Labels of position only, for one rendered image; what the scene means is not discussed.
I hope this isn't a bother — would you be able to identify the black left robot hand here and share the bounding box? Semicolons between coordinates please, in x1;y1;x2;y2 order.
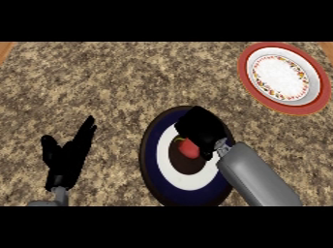
39;115;98;192

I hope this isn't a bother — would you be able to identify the red bell pepper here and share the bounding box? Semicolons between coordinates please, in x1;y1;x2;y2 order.
173;137;203;160

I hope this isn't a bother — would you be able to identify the dark blue and white plate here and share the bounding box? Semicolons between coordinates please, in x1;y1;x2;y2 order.
138;106;236;207

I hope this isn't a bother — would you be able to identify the red rimmed white plate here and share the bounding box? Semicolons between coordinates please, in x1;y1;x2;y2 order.
235;42;333;116

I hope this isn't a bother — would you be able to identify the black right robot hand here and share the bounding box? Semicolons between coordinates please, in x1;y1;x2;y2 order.
173;106;229;162

